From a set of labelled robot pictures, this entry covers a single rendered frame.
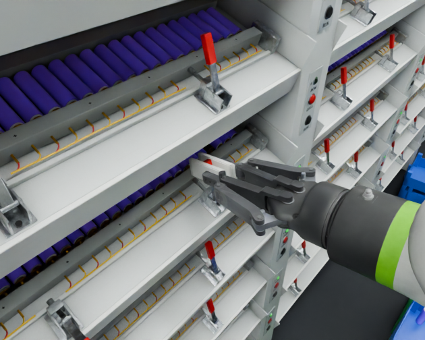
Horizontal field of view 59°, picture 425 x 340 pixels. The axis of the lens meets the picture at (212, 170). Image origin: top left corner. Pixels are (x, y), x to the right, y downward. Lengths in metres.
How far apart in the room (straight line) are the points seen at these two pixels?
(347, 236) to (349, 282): 1.28
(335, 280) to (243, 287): 0.77
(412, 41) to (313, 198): 0.92
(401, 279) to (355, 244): 0.05
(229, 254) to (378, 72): 0.62
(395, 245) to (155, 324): 0.44
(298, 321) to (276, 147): 0.95
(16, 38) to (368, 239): 0.35
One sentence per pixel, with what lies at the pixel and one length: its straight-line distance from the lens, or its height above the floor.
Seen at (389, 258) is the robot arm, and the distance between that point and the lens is 0.40.
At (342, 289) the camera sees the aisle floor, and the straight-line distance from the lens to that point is 1.65.
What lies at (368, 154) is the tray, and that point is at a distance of 1.43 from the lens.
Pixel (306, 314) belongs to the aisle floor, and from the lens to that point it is 1.56.
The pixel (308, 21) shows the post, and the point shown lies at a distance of 0.59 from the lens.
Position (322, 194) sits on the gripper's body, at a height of 1.04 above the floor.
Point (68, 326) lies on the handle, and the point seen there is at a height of 0.91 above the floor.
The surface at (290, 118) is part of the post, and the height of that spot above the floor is 0.98.
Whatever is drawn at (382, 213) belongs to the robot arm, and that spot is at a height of 1.05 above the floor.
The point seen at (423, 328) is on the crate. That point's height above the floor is 0.32.
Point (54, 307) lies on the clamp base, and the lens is 0.49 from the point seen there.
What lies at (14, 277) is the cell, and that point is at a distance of 0.52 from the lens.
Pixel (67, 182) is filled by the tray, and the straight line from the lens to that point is 0.39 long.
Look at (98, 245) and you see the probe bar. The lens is 0.52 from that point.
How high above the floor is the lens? 1.32
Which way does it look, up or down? 40 degrees down
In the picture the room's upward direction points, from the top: straight up
